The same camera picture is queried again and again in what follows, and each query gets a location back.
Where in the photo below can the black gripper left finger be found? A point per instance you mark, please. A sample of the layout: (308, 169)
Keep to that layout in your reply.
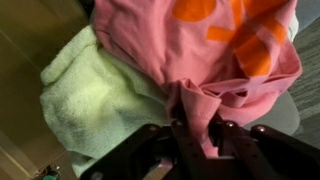
(140, 153)

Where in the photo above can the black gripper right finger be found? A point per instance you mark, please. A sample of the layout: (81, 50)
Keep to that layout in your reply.
(263, 153)

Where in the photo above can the pale green terry towel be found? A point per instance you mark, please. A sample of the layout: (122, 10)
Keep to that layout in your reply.
(96, 100)

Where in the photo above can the pink cloth with orange print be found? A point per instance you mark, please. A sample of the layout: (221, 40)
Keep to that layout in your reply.
(186, 50)

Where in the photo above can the large brown cardboard box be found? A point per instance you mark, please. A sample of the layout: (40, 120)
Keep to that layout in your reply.
(30, 66)

